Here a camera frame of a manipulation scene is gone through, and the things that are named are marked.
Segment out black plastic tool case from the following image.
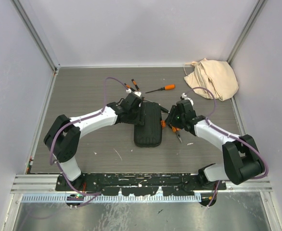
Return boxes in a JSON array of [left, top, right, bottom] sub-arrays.
[[134, 102, 162, 148]]

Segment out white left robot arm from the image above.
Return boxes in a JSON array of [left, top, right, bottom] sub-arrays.
[[43, 92, 144, 191]]

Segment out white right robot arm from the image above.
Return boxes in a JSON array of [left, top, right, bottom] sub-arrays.
[[166, 99, 268, 190]]

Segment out orange black pliers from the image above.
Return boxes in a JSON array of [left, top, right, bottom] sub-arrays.
[[168, 125, 182, 143]]

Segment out small precision screwdriver right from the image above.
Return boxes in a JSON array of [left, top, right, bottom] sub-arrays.
[[131, 79, 141, 92]]

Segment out beige cloth bag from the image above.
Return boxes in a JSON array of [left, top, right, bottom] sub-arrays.
[[184, 58, 239, 101]]

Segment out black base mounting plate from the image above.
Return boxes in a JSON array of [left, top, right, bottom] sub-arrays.
[[55, 172, 227, 197]]

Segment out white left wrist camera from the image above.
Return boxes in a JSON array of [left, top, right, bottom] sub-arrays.
[[126, 89, 142, 98]]

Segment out black handled claw hammer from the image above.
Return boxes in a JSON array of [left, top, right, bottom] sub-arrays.
[[159, 106, 169, 113]]

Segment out orange handled screwdriver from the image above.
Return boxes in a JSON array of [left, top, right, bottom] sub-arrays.
[[146, 84, 176, 93]]

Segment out slotted grey cable duct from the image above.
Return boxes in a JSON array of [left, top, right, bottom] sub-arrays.
[[21, 193, 202, 204]]

